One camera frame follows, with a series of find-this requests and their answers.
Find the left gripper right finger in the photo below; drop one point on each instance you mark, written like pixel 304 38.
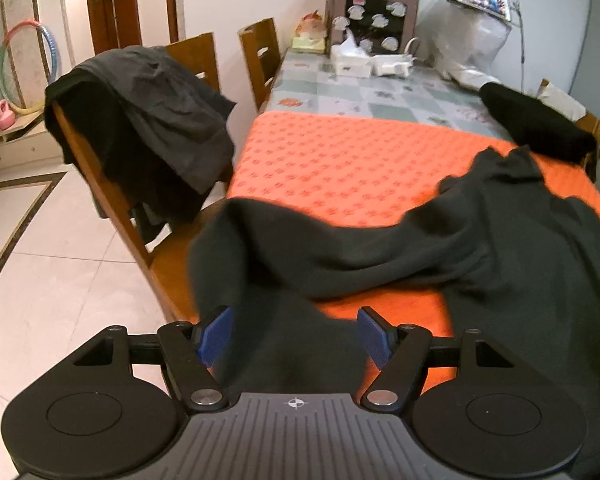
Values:
pixel 399 353

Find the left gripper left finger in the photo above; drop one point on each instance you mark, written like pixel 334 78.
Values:
pixel 189 352

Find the black long-sleeve shirt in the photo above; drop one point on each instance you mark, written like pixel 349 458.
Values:
pixel 508 256

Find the dark clothes on chair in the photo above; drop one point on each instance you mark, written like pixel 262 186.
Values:
pixel 158 130

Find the near wooden chair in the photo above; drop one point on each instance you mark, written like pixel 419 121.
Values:
pixel 165 266

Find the wooden chair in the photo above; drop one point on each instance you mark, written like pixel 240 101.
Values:
pixel 165 266
pixel 262 57
pixel 197 54

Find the beige tv cabinet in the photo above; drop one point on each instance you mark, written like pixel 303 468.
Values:
pixel 26 141

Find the folded black garment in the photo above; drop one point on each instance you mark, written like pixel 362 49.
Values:
pixel 531 123

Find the checkered tablecloth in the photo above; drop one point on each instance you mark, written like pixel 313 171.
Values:
pixel 307 82

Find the white power strip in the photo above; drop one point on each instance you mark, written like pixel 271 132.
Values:
pixel 392 65

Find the pink kettlebell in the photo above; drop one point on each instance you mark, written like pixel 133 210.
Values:
pixel 7 115

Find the white tissue box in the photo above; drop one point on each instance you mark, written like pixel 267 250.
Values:
pixel 350 60

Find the cardboard box with paper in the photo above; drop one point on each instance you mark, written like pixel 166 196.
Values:
pixel 563 103

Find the middle wooden chair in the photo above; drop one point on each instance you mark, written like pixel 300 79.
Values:
pixel 197 54

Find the white plastic bag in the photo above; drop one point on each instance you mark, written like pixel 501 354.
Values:
pixel 462 43

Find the far wooden chair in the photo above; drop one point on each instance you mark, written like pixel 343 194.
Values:
pixel 262 57

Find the snack bag on table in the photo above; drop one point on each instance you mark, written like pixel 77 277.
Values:
pixel 310 34

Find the brown water dispenser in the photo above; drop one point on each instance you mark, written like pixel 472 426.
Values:
pixel 377 26

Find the colourful hula hoop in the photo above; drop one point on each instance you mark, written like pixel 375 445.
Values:
pixel 29 62

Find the brown wooden door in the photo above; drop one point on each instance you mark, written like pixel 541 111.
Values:
pixel 114 24

